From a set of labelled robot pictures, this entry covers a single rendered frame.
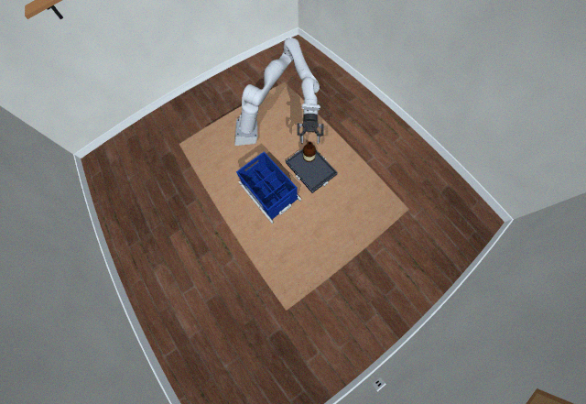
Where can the brown glass bottle with cream label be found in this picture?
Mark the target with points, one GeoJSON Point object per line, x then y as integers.
{"type": "Point", "coordinates": [309, 152]}

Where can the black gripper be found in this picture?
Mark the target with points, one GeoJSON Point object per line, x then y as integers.
{"type": "Point", "coordinates": [310, 124]}

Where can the blue crate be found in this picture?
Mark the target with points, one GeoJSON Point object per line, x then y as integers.
{"type": "Point", "coordinates": [276, 188]}

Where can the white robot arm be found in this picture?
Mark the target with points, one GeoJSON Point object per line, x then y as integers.
{"type": "Point", "coordinates": [255, 96]}

